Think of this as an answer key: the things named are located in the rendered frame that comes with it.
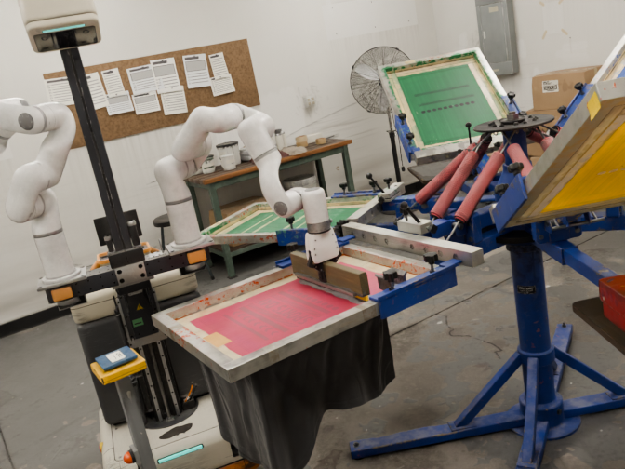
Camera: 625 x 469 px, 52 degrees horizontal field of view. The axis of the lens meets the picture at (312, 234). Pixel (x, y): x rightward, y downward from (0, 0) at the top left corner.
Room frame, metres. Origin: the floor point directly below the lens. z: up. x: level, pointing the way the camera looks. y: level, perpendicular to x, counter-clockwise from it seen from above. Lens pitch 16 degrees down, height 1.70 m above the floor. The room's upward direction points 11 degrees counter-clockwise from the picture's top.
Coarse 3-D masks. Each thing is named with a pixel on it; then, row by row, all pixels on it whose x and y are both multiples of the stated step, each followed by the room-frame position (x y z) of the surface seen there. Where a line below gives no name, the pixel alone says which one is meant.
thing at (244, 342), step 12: (372, 276) 2.03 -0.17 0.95; (372, 288) 1.92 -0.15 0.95; (324, 300) 1.90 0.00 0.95; (336, 300) 1.88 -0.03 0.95; (348, 300) 1.86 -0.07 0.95; (336, 312) 1.79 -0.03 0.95; (312, 324) 1.73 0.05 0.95; (228, 336) 1.76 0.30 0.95; (240, 336) 1.74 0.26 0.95; (252, 336) 1.73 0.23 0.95; (276, 336) 1.69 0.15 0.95; (228, 348) 1.68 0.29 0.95; (240, 348) 1.66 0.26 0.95; (252, 348) 1.64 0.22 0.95
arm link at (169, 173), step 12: (168, 156) 2.23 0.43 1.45; (156, 168) 2.19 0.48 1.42; (168, 168) 2.18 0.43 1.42; (180, 168) 2.21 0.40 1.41; (192, 168) 2.26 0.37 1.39; (156, 180) 2.22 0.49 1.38; (168, 180) 2.18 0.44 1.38; (180, 180) 2.20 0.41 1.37; (168, 192) 2.19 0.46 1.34; (180, 192) 2.19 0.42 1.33; (168, 204) 2.20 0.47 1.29
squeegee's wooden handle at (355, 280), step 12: (300, 252) 2.13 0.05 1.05; (300, 264) 2.09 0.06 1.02; (324, 264) 1.96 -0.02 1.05; (336, 264) 1.92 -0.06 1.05; (312, 276) 2.03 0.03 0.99; (336, 276) 1.91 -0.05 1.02; (348, 276) 1.85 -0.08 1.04; (360, 276) 1.80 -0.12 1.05; (348, 288) 1.86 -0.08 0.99; (360, 288) 1.80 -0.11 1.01
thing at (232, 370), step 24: (384, 264) 2.10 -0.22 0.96; (408, 264) 1.99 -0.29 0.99; (240, 288) 2.09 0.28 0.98; (168, 312) 1.96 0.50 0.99; (192, 312) 2.00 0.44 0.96; (360, 312) 1.68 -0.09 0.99; (168, 336) 1.85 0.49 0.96; (192, 336) 1.73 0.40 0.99; (288, 336) 1.60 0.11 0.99; (312, 336) 1.59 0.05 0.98; (216, 360) 1.54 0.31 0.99; (240, 360) 1.51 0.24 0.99; (264, 360) 1.52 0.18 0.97
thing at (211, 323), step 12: (348, 264) 2.20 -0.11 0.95; (276, 288) 2.09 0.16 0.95; (300, 288) 2.04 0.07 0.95; (312, 288) 2.02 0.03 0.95; (252, 300) 2.02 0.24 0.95; (216, 312) 1.98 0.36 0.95; (228, 312) 1.96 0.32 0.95; (204, 324) 1.89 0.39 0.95; (216, 324) 1.87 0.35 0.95; (228, 324) 1.85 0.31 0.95
